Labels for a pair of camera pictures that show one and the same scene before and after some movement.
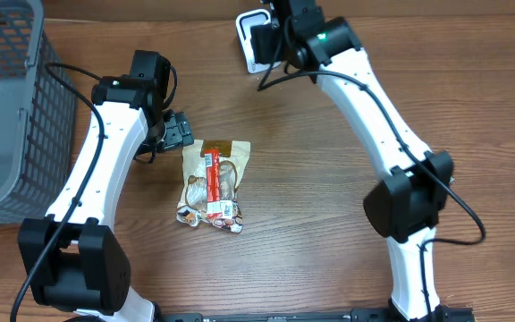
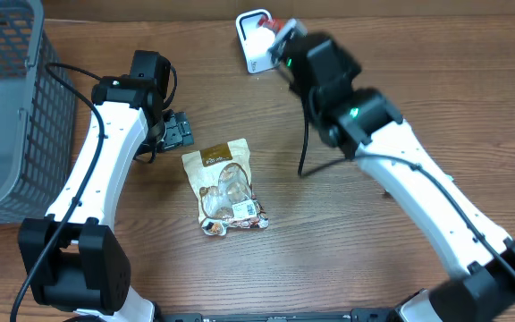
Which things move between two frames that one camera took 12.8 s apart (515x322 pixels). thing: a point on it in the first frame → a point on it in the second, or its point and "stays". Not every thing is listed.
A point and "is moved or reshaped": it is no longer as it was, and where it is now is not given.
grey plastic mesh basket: [24, 132] stays
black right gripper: [263, 42] → [349, 71]
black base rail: [442, 314] stays
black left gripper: [179, 131] stays
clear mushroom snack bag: [212, 171] is moved or reshaped
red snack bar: [215, 206] is moved or reshaped
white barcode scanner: [244, 21] stays
